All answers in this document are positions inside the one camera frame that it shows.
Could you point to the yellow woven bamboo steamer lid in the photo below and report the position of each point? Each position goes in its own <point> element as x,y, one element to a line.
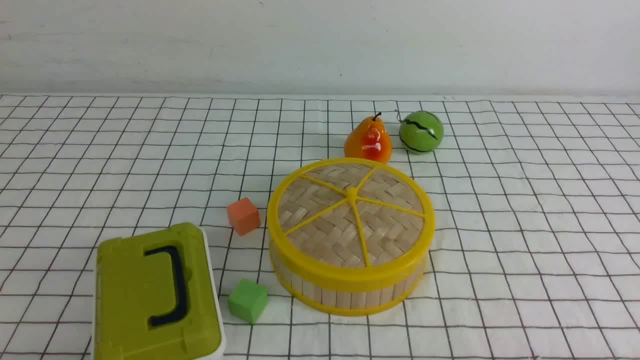
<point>349,225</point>

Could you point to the bamboo steamer base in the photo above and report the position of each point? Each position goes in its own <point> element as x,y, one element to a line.
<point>347,303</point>

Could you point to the orange toy pear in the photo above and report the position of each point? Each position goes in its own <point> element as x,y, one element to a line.
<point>369,140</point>

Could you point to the orange foam cube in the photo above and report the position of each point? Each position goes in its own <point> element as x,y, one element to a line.
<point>243,216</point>

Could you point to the green toy watermelon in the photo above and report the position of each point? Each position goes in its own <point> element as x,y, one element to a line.
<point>421,132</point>

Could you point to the green foam cube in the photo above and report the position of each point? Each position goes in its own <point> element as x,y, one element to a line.
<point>248,301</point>

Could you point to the green lidded white box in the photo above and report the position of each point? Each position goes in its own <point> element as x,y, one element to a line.
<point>155,298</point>

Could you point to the white grid tablecloth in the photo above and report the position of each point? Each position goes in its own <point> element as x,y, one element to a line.
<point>537,201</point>

